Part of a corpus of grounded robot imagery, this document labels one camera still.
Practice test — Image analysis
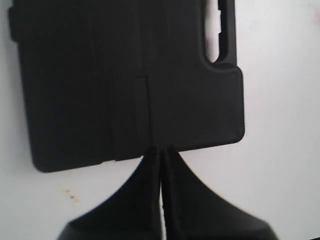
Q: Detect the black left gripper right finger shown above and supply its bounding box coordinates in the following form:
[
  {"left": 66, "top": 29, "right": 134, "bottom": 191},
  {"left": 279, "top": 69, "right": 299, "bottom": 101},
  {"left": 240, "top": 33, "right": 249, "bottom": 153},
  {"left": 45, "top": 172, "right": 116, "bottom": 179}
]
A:
[{"left": 161, "top": 147, "right": 278, "bottom": 240}]

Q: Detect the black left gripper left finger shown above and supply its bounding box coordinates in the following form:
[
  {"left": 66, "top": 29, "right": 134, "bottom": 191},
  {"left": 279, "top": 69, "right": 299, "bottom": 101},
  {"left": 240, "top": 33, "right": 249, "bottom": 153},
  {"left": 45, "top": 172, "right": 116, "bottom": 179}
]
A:
[{"left": 58, "top": 147, "right": 160, "bottom": 240}]

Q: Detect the black plastic tool case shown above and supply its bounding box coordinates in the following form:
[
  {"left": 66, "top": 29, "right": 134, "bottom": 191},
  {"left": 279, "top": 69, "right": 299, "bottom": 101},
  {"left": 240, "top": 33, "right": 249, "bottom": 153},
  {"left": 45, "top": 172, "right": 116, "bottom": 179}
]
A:
[{"left": 8, "top": 0, "right": 245, "bottom": 173}]

